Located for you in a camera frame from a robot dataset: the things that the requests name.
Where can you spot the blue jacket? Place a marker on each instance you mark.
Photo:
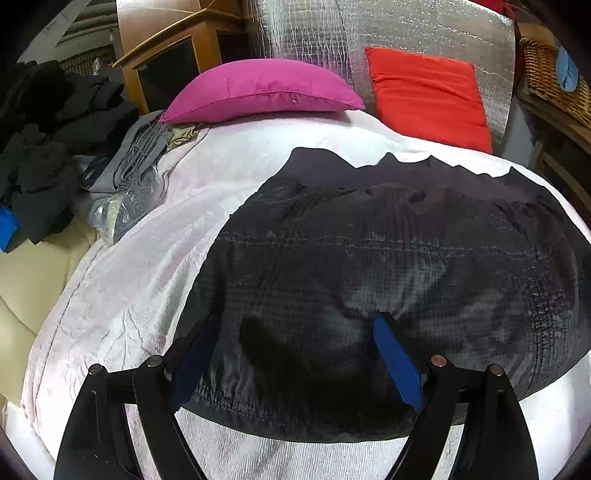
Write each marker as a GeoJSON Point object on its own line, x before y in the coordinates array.
{"type": "Point", "coordinates": [7, 228]}

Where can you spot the grey clothes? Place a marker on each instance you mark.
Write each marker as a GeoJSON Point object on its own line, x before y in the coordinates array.
{"type": "Point", "coordinates": [138, 147]}

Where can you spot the wooden table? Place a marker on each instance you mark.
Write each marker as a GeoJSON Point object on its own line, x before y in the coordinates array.
{"type": "Point", "coordinates": [558, 143]}

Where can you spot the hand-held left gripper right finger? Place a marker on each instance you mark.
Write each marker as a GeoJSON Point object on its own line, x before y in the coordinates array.
{"type": "Point", "coordinates": [397, 364]}

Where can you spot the beige leather sofa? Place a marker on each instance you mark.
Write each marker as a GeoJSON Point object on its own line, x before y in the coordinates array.
{"type": "Point", "coordinates": [32, 295]}

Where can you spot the pile of black coats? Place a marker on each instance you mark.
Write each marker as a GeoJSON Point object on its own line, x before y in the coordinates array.
{"type": "Point", "coordinates": [46, 147]}

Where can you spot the dark quilted jacket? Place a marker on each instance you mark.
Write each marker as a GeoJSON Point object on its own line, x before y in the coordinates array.
{"type": "Point", "coordinates": [369, 258]}

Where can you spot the clear plastic bag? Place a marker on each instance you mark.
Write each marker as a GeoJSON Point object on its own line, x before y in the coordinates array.
{"type": "Point", "coordinates": [122, 207]}

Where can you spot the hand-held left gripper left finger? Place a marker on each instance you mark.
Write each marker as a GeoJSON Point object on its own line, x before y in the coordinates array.
{"type": "Point", "coordinates": [194, 360]}

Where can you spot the silver foil insulation board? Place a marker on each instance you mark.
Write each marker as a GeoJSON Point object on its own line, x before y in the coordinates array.
{"type": "Point", "coordinates": [323, 32]}

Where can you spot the magenta pillow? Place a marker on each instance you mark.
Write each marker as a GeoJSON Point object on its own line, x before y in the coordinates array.
{"type": "Point", "coordinates": [263, 90]}

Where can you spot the wooden pillar cabinet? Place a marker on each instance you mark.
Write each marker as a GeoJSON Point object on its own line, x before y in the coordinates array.
{"type": "Point", "coordinates": [152, 60]}

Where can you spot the wicker basket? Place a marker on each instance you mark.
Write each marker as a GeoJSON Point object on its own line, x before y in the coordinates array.
{"type": "Point", "coordinates": [545, 74]}

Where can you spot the blue cloth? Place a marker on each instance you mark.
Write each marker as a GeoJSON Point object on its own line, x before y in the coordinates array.
{"type": "Point", "coordinates": [567, 69]}

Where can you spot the red pillow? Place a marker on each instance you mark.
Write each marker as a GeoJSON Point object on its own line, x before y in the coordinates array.
{"type": "Point", "coordinates": [429, 97]}

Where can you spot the white blanket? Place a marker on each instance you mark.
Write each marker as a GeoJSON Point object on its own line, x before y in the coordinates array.
{"type": "Point", "coordinates": [138, 277]}

